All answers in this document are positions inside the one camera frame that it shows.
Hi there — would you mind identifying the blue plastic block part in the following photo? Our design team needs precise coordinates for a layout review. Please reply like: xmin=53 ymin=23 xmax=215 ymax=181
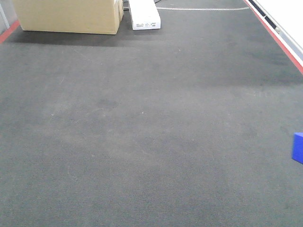
xmin=292 ymin=132 xmax=303 ymax=164

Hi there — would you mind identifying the long white product box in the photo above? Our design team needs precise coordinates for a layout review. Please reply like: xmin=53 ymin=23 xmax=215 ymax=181
xmin=128 ymin=0 xmax=161 ymax=30

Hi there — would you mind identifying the large open cardboard box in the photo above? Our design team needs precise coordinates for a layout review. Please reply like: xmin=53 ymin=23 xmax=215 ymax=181
xmin=12 ymin=0 xmax=124 ymax=35

